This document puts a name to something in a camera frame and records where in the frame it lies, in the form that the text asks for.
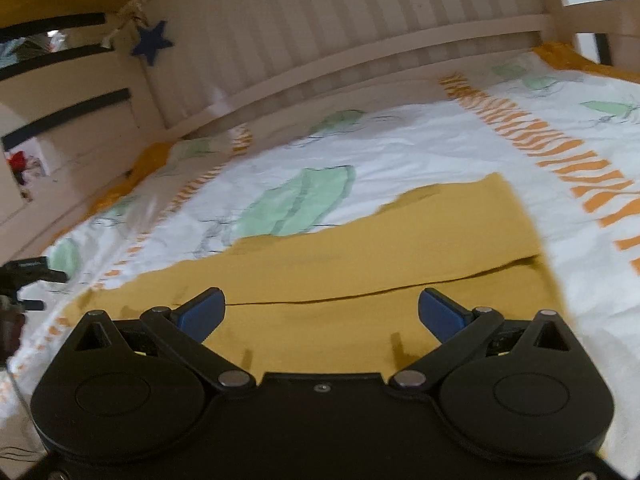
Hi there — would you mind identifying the mustard yellow small garment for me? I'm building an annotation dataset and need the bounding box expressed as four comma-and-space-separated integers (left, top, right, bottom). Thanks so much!
75, 172, 568, 376

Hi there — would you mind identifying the white wooden bed frame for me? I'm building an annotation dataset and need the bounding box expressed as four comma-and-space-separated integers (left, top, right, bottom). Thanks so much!
0, 0, 640, 261

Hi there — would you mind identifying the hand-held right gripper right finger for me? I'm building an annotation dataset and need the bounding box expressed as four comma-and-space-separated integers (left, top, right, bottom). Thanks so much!
390, 287, 575, 393

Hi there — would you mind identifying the white printed bed sheet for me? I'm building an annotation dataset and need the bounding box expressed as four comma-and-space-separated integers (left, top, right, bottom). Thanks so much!
0, 50, 640, 461

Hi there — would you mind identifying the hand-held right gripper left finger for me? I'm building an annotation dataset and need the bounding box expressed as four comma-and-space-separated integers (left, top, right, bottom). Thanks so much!
74, 287, 257, 395

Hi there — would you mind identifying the blue star decoration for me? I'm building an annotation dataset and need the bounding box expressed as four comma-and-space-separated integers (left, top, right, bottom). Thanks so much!
131, 20, 173, 67

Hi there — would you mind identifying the red toy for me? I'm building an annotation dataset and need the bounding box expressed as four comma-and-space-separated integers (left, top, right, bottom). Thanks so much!
6, 151, 28, 185

